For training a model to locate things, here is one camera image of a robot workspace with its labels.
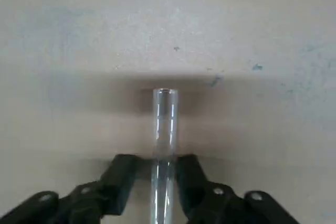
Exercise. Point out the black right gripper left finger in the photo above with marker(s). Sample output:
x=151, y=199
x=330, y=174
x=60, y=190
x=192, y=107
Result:
x=78, y=203

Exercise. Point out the clear glass thermometer tube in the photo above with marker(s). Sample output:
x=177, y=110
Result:
x=165, y=134

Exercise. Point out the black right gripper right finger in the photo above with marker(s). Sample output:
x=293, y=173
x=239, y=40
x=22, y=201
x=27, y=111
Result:
x=210, y=203

